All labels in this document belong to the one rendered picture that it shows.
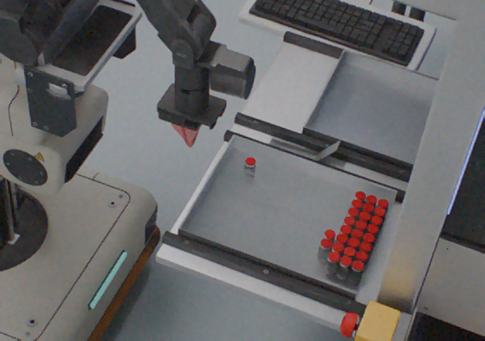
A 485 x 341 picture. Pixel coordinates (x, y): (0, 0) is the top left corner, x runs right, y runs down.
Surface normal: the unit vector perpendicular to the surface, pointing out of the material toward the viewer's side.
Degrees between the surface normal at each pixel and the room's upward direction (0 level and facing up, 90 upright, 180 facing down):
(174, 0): 50
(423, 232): 90
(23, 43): 94
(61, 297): 0
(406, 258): 90
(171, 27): 92
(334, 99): 0
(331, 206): 0
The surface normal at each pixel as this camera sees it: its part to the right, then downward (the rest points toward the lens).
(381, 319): 0.09, -0.67
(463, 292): -0.36, 0.67
